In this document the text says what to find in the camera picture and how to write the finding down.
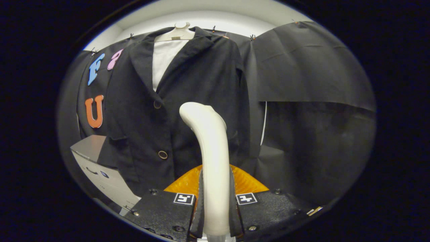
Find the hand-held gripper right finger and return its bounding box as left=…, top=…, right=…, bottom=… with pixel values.
left=228, top=165, right=307, bottom=242

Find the black blazer jacket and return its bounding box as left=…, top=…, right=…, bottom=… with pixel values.
left=97, top=26, right=261, bottom=197

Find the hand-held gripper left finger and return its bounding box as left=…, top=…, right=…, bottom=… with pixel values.
left=124, top=165, right=204, bottom=242

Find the grey drawer cabinet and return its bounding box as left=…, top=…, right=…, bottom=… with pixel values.
left=71, top=135, right=141, bottom=215

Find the black backdrop cloth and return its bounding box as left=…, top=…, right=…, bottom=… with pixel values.
left=57, top=21, right=376, bottom=205

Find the white garment steamer head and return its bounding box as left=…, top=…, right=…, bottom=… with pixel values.
left=179, top=102, right=231, bottom=237

